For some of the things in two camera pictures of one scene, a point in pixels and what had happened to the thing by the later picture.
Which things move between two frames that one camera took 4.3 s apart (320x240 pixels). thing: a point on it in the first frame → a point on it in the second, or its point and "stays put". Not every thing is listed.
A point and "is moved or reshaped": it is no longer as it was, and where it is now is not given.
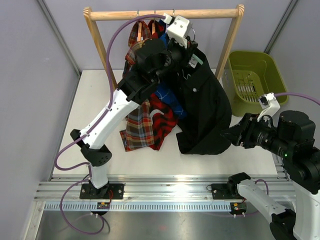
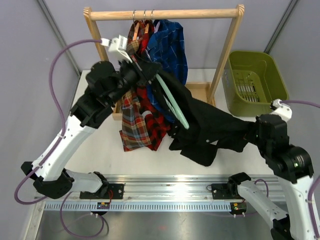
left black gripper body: [178, 53] → [141, 77]
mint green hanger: [194, 60] → [177, 110]
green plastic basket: [247, 76] stays put
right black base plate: [222, 191] stays put
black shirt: [206, 106] is moved or reshaped
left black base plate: [112, 191] stays put
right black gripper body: [251, 123] → [260, 140]
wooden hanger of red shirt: [153, 26] → [147, 25]
